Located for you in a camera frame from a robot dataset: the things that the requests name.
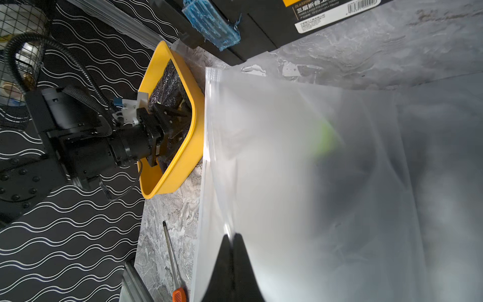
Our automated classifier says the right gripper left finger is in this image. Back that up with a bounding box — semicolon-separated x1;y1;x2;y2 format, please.
202;235;235;302

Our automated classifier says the orange handled screwdriver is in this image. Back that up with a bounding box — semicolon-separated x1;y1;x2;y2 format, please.
162;221;187;302

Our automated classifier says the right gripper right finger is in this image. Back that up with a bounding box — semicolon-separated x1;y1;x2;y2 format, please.
232;234;265;301

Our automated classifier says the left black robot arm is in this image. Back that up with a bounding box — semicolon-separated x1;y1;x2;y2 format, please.
1;33;194;228

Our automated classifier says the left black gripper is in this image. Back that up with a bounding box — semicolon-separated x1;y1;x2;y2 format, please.
109;96;189;168

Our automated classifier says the black yellow toolbox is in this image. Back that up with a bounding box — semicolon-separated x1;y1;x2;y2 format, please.
149;1;384;65

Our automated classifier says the clear zip-top bag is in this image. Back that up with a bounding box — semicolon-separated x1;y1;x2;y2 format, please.
191;68;482;301

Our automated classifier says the yellow plastic tray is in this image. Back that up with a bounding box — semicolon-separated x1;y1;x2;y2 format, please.
138;41;205;199

